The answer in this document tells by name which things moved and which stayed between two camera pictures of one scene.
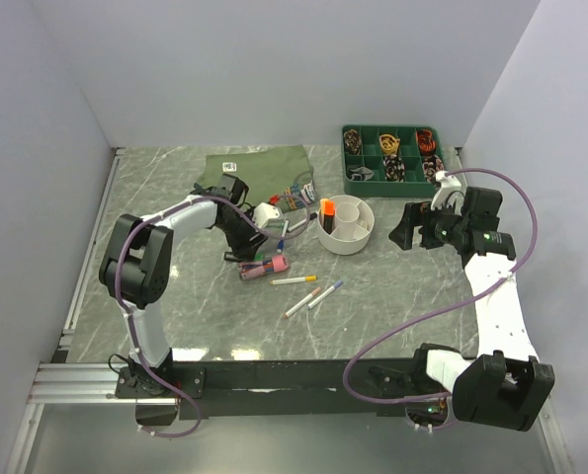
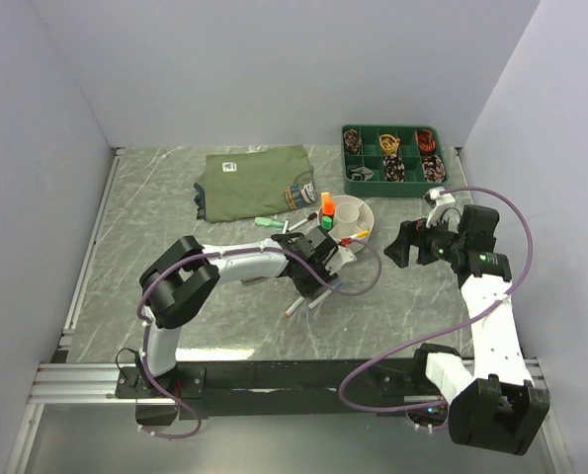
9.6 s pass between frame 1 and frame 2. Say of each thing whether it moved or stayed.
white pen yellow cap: moved
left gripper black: moved
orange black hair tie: stayed
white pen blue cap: stayed
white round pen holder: stayed
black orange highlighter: moved
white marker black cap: stayed
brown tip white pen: stayed
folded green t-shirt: stayed
